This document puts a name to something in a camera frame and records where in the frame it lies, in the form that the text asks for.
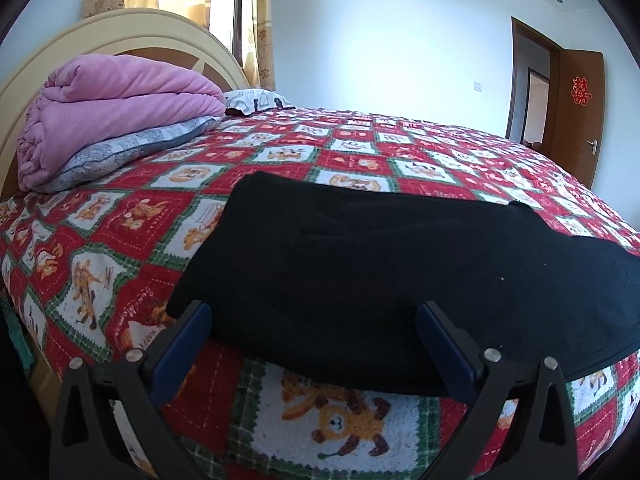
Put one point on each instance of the brown door frame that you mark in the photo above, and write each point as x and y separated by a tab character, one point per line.
515	70

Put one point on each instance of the grey patterned pillow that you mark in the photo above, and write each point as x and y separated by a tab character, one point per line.
130	147

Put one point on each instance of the folded pink quilt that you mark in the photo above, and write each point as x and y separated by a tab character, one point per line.
110	95

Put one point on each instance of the red paper door decoration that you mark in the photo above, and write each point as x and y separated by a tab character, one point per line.
580	91

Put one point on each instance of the white pillow with dark print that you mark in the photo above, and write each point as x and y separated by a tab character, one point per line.
255	99

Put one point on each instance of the brown wooden door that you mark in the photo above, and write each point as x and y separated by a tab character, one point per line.
575	135

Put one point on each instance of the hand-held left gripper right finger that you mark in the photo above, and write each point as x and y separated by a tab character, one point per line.
445	350

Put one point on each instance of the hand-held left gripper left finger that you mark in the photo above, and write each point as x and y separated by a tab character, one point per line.
187	340

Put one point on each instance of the window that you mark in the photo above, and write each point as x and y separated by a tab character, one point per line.
227	5

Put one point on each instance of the narrow yellow curtain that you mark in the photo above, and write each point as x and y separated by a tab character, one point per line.
262	25

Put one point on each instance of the cream and brown headboard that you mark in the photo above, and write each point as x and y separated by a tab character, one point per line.
150	30

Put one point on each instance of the red checked cartoon bed sheet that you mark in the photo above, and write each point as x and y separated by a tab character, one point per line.
125	220

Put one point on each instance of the black pants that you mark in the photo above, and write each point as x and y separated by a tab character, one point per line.
350	270

